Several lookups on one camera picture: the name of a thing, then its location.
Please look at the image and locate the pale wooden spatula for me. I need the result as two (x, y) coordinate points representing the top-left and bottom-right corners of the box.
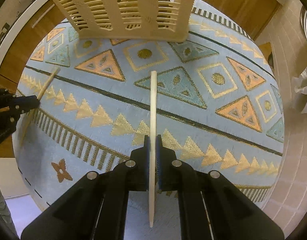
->
(149, 71), (157, 228)

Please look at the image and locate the white kitchen countertop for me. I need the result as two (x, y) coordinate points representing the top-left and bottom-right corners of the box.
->
(0, 0), (54, 81)

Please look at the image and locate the beige plastic utensil basket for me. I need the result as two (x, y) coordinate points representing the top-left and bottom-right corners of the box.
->
(53, 0), (194, 42)

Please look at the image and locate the blue patterned round tablecloth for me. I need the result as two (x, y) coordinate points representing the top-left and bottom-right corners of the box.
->
(12, 0), (284, 209)

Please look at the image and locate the white hanging towel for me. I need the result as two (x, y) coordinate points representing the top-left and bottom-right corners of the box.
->
(291, 67), (307, 114)

